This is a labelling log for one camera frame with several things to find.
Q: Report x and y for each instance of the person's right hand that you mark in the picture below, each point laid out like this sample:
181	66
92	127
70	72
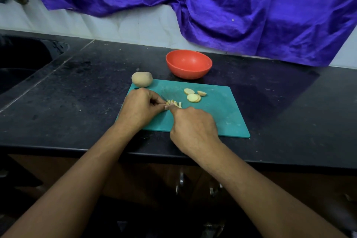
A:
192	132

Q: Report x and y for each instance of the whole brown potato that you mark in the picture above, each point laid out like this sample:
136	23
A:
142	79

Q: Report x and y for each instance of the person's left forearm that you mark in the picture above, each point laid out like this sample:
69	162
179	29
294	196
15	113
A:
67	190

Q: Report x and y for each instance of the person's right forearm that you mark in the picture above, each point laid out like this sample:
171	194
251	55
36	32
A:
273	196

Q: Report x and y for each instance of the pile of diced apple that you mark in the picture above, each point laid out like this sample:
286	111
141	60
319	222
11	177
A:
174	103

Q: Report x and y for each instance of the orange bowl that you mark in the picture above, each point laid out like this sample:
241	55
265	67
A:
188	63

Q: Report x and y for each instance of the person's left hand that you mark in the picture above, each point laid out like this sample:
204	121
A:
139	109

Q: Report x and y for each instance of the purple cloth curtain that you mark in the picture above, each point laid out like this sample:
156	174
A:
251	6

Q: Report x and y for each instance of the dark kitchen sink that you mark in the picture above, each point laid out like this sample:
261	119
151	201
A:
22	62

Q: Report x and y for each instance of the teal plastic cutting board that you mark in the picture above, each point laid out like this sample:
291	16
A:
226	115

